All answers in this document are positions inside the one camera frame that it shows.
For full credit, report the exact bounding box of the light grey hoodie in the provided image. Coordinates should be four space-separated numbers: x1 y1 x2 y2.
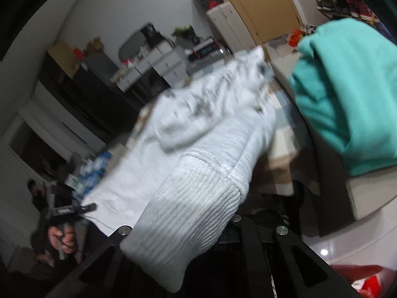
83 47 277 293

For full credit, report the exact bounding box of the person's left hand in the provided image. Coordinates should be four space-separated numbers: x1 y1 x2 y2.
48 226 76 254

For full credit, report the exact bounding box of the blue plaid cloth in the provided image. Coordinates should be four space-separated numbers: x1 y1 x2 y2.
64 151 113 202

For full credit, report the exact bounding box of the checkered bed cover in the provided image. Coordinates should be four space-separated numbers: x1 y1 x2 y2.
118 75 315 198

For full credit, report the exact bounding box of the black wardrobe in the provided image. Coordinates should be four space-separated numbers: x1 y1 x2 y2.
38 52 139 143

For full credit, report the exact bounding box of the cardboard box on wardrobe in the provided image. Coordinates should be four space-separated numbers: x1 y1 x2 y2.
85 37 104 55

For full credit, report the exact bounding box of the white drawer desk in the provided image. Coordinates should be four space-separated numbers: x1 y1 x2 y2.
110 40 188 92

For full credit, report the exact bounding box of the silver flat suitcase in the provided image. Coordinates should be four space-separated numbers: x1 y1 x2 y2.
186 48 233 76

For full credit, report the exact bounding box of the teal garment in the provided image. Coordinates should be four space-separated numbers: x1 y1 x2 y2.
289 18 396 176

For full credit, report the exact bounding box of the black red shoe box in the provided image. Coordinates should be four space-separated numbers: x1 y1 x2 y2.
188 37 221 62

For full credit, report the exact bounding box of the red plastic bag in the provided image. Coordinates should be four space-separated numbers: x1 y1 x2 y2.
288 29 305 47

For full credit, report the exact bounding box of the wooden door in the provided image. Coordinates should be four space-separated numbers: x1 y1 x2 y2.
228 0 302 44

